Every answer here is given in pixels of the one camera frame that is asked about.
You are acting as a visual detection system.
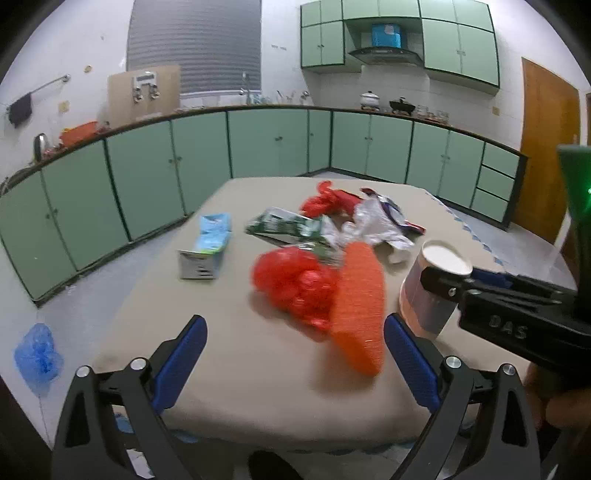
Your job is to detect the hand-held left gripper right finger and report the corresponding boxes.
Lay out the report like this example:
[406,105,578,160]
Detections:
[384,313,542,480]

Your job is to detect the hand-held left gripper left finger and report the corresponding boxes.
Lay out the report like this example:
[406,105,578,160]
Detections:
[52,315,208,480]

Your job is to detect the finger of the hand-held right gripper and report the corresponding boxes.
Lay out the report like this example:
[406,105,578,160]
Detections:
[472,270,578,296]
[421,266,474,304]

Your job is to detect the white paper cup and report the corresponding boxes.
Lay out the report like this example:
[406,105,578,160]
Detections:
[399,239,474,337]

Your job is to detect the person's right hand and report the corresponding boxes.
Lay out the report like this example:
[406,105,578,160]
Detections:
[526,368,591,431]

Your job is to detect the orange foam net sleeve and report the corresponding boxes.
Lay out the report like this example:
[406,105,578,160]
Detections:
[329,242,386,377]

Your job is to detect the clear plastic bag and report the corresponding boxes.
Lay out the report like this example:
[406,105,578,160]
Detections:
[321,200,415,265]

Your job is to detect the purple white snack wrapper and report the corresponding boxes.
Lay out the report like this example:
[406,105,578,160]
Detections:
[359,187,426,235]

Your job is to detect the flattened blue carton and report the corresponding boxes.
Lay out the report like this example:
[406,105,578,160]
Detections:
[178,213,232,280]

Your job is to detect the large red plastic bag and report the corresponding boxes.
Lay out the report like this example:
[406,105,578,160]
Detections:
[252,247,345,333]

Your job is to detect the wooden door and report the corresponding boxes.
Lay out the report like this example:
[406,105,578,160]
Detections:
[512,56,581,245]

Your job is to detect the blue plastic bag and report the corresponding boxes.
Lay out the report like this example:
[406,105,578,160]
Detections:
[14,323,64,386]

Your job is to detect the small knotted red plastic bag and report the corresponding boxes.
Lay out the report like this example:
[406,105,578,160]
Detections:
[300,181,363,217]

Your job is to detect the green snack wrapper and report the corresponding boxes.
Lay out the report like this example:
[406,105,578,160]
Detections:
[245,207,333,245]

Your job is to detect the glass jars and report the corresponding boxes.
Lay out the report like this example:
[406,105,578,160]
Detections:
[416,105,451,122]

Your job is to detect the green base cabinets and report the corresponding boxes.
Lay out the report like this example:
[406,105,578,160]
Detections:
[0,105,528,309]

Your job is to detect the range hood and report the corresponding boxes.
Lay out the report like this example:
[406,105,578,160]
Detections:
[347,46,423,66]

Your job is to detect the dish rack with utensils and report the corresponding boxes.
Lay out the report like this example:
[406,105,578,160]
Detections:
[259,90,299,105]

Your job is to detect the orange basin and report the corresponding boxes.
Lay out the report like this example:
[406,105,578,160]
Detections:
[60,121,100,147]

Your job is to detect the blue box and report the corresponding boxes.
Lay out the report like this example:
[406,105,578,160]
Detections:
[372,23,402,48]

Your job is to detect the cardboard board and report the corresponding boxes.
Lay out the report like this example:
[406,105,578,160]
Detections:
[107,65,182,123]

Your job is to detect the dark towel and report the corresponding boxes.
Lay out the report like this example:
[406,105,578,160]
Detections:
[8,92,33,128]

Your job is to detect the grey window shutter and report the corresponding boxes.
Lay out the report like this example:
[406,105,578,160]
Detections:
[127,0,262,95]

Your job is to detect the green wall cabinets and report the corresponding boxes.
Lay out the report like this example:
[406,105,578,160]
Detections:
[300,0,501,95]

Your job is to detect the metal towel rail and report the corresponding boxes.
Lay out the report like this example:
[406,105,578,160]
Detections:
[6,74,71,112]

